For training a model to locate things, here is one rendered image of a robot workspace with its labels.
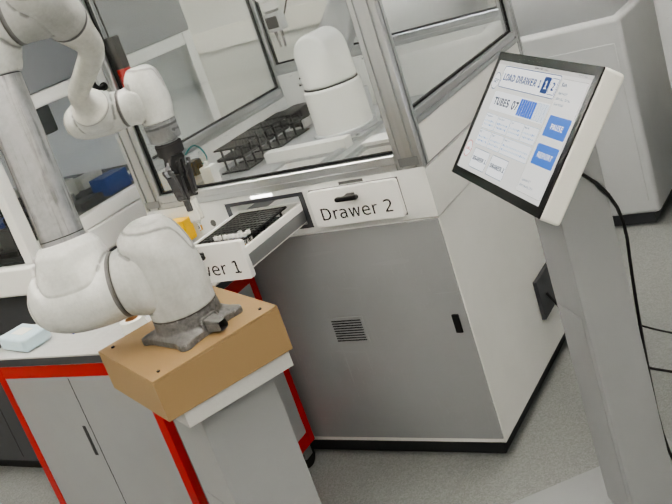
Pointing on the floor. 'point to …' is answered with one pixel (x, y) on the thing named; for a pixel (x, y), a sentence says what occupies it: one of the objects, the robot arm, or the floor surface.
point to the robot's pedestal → (248, 444)
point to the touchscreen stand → (604, 356)
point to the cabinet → (418, 327)
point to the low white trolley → (111, 422)
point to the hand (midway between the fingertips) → (193, 209)
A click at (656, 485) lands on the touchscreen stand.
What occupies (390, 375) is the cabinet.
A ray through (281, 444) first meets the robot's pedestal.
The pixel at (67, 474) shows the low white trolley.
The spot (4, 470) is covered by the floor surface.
